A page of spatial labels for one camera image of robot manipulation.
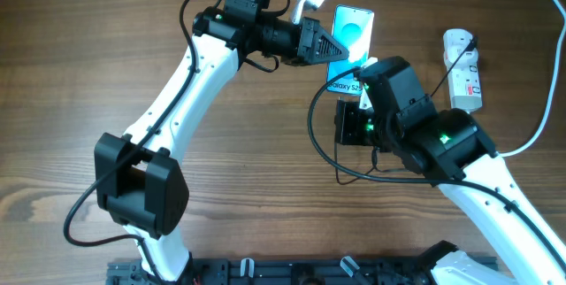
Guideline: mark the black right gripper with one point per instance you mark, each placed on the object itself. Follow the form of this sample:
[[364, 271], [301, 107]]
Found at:
[[347, 119]]

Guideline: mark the Galaxy S25 smartphone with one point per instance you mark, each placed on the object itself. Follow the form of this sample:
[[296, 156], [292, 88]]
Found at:
[[352, 27]]

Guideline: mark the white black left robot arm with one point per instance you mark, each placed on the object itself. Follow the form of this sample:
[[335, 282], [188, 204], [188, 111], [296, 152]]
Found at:
[[138, 177]]

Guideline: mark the white plug adapter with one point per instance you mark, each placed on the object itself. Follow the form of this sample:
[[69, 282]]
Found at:
[[460, 55]]

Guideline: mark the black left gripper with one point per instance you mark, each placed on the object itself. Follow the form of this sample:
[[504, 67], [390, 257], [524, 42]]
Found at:
[[309, 31]]

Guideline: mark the white power strip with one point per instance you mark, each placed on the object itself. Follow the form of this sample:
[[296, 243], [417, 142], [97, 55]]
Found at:
[[463, 82]]

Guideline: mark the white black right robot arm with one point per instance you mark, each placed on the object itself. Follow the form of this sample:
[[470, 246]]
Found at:
[[450, 151]]

